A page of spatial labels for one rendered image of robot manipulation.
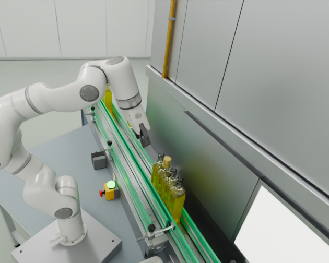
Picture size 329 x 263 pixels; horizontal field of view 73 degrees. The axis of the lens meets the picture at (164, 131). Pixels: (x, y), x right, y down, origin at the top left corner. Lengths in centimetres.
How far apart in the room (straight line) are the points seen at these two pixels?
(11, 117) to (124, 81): 30
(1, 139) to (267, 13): 79
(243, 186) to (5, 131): 73
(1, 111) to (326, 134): 80
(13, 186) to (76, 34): 540
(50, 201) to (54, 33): 587
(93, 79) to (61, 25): 595
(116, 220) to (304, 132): 96
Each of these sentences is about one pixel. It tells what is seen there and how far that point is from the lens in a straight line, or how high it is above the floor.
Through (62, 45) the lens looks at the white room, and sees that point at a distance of 659.
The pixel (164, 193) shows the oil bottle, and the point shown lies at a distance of 105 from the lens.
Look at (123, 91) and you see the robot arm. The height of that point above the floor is 154.
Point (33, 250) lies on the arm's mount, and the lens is 118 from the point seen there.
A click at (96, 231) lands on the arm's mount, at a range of 117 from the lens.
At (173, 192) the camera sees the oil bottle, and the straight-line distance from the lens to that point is 96.
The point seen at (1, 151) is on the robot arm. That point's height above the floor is 137.
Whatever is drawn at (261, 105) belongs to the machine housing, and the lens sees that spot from 75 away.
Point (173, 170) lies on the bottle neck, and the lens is 98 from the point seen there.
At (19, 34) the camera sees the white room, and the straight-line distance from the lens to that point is 654.
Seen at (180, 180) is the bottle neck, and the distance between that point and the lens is 95.
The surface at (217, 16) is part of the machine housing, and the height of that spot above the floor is 173.
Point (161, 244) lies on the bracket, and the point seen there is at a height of 87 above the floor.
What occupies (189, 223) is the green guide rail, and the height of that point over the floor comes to 95.
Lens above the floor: 178
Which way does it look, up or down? 32 degrees down
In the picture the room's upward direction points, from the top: 8 degrees clockwise
